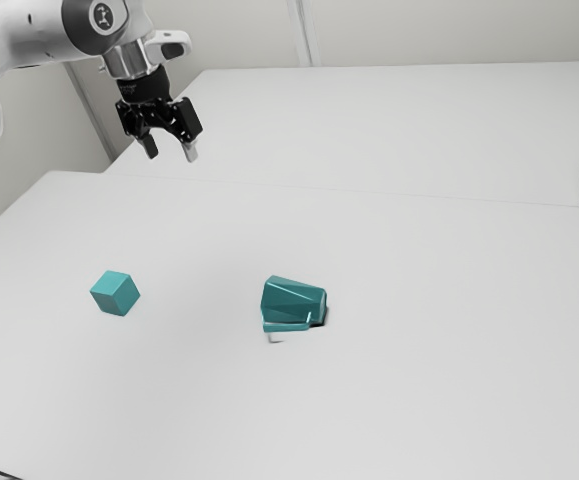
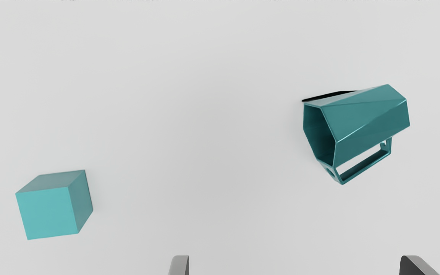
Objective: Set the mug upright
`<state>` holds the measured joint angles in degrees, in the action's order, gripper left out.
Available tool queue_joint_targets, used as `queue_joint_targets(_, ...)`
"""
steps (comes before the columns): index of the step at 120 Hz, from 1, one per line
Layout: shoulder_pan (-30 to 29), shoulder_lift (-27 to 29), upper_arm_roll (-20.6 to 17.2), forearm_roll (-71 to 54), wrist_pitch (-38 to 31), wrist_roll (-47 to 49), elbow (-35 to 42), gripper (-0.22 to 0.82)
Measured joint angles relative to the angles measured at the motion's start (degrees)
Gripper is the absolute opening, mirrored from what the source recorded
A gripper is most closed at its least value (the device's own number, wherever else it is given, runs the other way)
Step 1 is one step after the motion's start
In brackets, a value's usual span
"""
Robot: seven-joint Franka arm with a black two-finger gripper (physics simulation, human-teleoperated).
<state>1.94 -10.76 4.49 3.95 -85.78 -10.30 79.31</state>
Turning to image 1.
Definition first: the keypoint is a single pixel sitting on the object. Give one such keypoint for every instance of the teal faceted mug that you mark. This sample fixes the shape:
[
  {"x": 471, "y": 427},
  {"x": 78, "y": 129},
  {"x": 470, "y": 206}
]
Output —
[{"x": 292, "y": 304}]

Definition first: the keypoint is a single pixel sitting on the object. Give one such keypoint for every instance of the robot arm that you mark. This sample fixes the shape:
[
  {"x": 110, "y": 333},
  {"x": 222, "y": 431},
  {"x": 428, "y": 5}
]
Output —
[{"x": 29, "y": 35}]

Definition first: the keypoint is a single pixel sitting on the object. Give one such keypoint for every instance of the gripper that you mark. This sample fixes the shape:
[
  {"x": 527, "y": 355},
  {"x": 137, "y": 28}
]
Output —
[{"x": 144, "y": 90}]

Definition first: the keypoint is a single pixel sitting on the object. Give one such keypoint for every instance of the teal cube block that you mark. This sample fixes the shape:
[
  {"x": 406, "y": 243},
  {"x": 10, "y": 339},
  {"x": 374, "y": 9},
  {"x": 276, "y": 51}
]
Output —
[{"x": 115, "y": 293}]

